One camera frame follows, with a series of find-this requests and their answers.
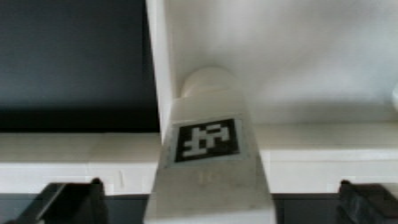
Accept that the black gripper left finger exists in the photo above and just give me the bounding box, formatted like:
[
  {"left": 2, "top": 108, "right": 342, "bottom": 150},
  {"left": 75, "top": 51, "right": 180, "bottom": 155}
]
[{"left": 15, "top": 178, "right": 109, "bottom": 224}]

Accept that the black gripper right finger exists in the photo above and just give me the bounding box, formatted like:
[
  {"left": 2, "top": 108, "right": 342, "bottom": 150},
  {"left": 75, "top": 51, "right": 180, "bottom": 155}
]
[{"left": 336, "top": 180, "right": 398, "bottom": 224}]

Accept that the white square tabletop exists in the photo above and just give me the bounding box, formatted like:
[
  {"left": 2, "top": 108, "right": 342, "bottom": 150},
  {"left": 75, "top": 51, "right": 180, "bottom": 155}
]
[{"left": 144, "top": 0, "right": 398, "bottom": 141}]

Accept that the white L-shaped obstacle wall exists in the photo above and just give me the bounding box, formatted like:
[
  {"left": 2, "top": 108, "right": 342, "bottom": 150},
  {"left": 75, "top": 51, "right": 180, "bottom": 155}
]
[{"left": 0, "top": 123, "right": 398, "bottom": 195}]

